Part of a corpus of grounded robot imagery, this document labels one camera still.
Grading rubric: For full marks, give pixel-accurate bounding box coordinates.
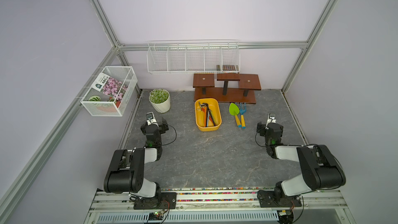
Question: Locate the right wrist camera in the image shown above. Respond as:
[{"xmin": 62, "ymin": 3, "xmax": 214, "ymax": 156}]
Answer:
[{"xmin": 266, "ymin": 113, "xmax": 276, "ymax": 125}]

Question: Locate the green garden trowel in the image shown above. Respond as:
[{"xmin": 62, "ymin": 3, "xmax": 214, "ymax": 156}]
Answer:
[{"xmin": 229, "ymin": 103, "xmax": 241, "ymax": 128}]

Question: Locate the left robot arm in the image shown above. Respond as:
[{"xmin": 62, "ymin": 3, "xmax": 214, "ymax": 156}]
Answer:
[{"xmin": 104, "ymin": 118, "xmax": 169, "ymax": 199}]

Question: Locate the large black hex key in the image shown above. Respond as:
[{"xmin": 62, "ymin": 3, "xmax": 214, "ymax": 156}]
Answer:
[{"xmin": 201, "ymin": 102, "xmax": 218, "ymax": 127}]

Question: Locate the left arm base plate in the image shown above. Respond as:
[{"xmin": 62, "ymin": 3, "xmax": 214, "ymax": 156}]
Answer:
[{"xmin": 133, "ymin": 192, "xmax": 177, "ymax": 210}]

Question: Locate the brown wooden stand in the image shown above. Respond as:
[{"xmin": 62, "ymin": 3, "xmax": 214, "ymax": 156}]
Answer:
[{"xmin": 193, "ymin": 73, "xmax": 262, "ymax": 104}]

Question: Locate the white wire side basket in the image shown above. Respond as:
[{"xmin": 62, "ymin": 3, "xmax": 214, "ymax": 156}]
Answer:
[{"xmin": 80, "ymin": 66, "xmax": 137, "ymax": 117}]

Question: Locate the yellow plastic storage box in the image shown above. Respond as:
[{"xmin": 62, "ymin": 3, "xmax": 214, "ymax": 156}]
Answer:
[{"xmin": 195, "ymin": 98, "xmax": 222, "ymax": 132}]

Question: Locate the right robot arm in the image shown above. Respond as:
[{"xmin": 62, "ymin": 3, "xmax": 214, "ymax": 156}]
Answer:
[{"xmin": 256, "ymin": 122, "xmax": 346, "ymax": 199}]

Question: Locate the flower seed packet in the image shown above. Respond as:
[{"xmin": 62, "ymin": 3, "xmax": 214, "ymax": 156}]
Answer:
[{"xmin": 91, "ymin": 73, "xmax": 128, "ymax": 101}]

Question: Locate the teal garden fork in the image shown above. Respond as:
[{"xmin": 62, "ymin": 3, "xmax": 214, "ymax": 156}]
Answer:
[{"xmin": 239, "ymin": 103, "xmax": 247, "ymax": 129}]

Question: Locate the red hex key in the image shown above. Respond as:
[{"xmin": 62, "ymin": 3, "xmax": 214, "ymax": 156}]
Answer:
[{"xmin": 198, "ymin": 102, "xmax": 217, "ymax": 127}]

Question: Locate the white potted green plant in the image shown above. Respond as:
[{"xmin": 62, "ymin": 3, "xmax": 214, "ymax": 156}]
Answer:
[{"xmin": 149, "ymin": 89, "xmax": 171, "ymax": 113}]

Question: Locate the small black hex key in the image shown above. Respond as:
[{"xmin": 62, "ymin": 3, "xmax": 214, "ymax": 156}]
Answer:
[{"xmin": 203, "ymin": 104, "xmax": 209, "ymax": 127}]

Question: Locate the orange hex key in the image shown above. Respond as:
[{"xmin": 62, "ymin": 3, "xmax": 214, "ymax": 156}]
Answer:
[{"xmin": 207, "ymin": 104, "xmax": 212, "ymax": 127}]

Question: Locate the aluminium mounting rail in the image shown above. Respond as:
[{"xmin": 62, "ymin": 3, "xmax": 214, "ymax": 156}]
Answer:
[{"xmin": 84, "ymin": 187, "xmax": 355, "ymax": 224}]

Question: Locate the long white wire basket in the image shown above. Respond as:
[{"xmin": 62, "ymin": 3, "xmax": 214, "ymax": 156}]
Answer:
[{"xmin": 147, "ymin": 40, "xmax": 240, "ymax": 74}]

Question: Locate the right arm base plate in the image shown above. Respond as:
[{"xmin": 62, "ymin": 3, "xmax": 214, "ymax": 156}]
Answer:
[{"xmin": 257, "ymin": 190, "xmax": 302, "ymax": 208}]

